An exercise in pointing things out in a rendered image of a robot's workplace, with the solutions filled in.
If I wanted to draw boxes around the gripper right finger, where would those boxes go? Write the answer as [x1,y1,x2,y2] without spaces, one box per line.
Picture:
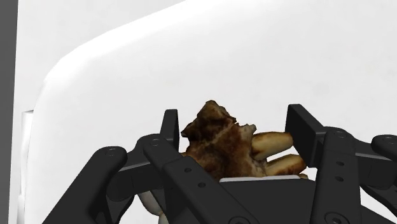
[284,104,397,224]

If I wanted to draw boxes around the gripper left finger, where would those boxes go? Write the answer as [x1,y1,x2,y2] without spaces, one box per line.
[41,109,260,224]

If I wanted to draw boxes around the brown and tan plush toy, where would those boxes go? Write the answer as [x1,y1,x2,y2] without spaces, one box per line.
[137,99,309,224]

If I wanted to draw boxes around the large white rounded fixture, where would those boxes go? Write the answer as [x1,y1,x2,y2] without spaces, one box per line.
[18,0,397,224]

